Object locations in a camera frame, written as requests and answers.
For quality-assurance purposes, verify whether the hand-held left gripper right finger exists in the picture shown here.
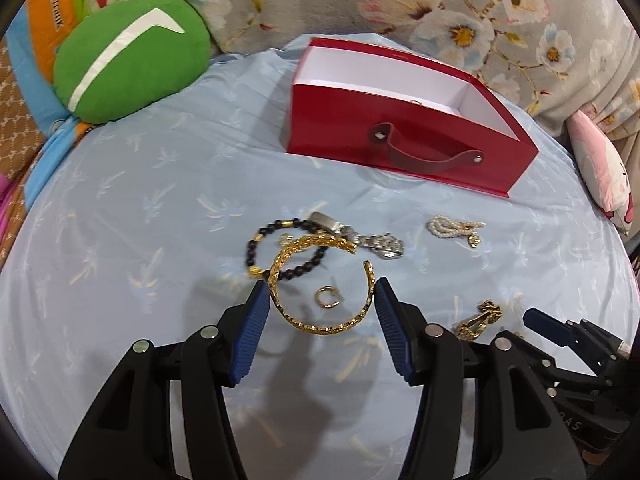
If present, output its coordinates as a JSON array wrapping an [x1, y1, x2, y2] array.
[[374, 276, 586, 480]]

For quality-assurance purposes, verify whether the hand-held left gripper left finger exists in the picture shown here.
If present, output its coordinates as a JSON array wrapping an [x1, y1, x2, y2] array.
[[58, 278, 271, 480]]

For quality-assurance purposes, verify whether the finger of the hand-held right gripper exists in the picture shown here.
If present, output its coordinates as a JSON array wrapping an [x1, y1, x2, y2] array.
[[523, 308, 581, 347]]

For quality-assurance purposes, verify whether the gold chain bangle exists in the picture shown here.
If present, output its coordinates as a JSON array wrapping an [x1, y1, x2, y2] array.
[[268, 234, 376, 333]]

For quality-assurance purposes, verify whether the gold chain bracelet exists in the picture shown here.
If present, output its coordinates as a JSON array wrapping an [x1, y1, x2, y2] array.
[[454, 300, 502, 343]]

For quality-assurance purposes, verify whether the black bead bracelet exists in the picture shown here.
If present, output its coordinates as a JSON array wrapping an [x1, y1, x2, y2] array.
[[246, 218, 328, 281]]

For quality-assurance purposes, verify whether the silver crystal bracelet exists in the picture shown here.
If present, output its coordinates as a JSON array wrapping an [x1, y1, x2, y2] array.
[[307, 211, 405, 260]]

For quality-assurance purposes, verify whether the pearl bracelet with gold charm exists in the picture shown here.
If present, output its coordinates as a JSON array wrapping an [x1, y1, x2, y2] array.
[[427, 215, 486, 248]]

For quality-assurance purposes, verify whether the red gift box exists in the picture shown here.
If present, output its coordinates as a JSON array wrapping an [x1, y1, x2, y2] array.
[[286, 36, 540, 199]]

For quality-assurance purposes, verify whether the pink cartoon pillow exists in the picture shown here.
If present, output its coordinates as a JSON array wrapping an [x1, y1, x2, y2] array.
[[567, 110, 632, 233]]

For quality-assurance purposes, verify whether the green plush pillow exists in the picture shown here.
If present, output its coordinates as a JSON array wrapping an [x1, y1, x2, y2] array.
[[52, 0, 212, 126]]

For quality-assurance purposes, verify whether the brown patterned cloth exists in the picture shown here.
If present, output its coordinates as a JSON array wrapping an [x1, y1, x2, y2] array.
[[0, 40, 51, 196]]

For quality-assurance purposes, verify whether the grey floral blanket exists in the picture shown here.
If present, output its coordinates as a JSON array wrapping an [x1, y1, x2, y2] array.
[[190, 0, 640, 136]]

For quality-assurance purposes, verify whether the colourful cartoon printed cloth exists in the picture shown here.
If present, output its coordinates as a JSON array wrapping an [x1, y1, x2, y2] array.
[[0, 0, 136, 221]]

